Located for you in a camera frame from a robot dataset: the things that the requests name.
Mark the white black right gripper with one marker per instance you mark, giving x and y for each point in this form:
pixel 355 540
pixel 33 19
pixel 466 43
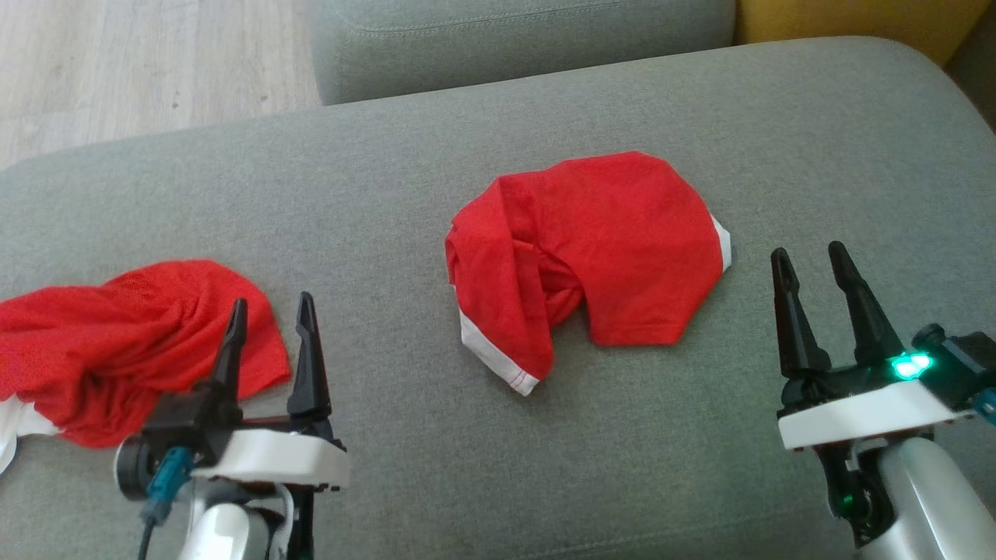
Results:
pixel 856 416

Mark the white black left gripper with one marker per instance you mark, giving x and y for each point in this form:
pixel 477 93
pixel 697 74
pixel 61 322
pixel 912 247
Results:
pixel 272 459

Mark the red white basketball jersey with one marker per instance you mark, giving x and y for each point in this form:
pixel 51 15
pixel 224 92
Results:
pixel 117 334

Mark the red shorts white trim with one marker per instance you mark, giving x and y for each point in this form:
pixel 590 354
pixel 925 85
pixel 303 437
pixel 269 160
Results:
pixel 638 233

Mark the large grey sofa seat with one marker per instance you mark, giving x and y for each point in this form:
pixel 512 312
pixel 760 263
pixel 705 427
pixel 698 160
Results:
pixel 467 467

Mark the yellow cushion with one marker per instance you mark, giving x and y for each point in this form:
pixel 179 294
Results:
pixel 856 19

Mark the grey sofa cushion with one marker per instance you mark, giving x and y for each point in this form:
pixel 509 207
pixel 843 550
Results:
pixel 506 39

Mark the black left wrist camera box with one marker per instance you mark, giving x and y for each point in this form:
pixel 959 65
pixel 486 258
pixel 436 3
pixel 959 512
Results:
pixel 187 420

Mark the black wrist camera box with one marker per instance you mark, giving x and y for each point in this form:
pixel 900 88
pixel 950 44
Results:
pixel 965 358
pixel 187 420

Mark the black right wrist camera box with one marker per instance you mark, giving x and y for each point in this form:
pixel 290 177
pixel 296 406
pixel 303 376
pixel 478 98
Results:
pixel 965 358

